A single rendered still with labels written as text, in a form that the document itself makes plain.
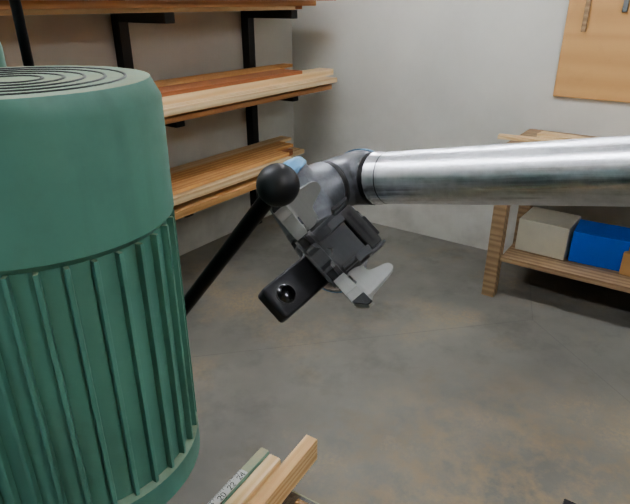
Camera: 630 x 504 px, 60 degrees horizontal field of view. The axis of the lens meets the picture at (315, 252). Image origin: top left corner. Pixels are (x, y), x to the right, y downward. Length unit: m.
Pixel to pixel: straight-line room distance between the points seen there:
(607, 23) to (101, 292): 3.31
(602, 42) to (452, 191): 2.74
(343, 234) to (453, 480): 1.62
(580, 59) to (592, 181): 2.81
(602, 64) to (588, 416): 1.89
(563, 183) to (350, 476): 1.58
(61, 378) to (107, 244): 0.09
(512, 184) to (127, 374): 0.55
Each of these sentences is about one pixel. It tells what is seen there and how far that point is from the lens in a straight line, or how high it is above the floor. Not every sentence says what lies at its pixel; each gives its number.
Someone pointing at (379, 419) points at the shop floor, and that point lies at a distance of 2.36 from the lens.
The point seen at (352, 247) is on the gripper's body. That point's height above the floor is 1.29.
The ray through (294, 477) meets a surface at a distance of 0.86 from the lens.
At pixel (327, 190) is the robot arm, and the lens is 0.87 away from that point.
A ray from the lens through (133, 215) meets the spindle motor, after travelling 0.35.
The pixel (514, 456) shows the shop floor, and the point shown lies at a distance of 2.32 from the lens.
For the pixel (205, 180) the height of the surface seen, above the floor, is 0.63.
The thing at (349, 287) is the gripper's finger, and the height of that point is 1.27.
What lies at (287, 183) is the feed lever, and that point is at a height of 1.42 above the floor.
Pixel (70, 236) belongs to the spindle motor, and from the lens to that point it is 0.33.
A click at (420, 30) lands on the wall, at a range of 3.84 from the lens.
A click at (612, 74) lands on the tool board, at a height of 1.19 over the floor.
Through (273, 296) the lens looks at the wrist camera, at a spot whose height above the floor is 1.23.
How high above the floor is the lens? 1.55
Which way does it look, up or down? 24 degrees down
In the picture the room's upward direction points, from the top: straight up
